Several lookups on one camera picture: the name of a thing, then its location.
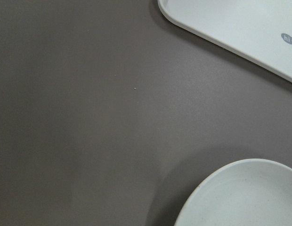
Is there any round cream plate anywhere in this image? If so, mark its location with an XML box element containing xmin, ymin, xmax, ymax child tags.
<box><xmin>175</xmin><ymin>159</ymin><xmax>292</xmax><ymax>226</ymax></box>

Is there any cream rectangular tray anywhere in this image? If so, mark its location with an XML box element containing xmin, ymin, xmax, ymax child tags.
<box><xmin>158</xmin><ymin>0</ymin><xmax>292</xmax><ymax>82</ymax></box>

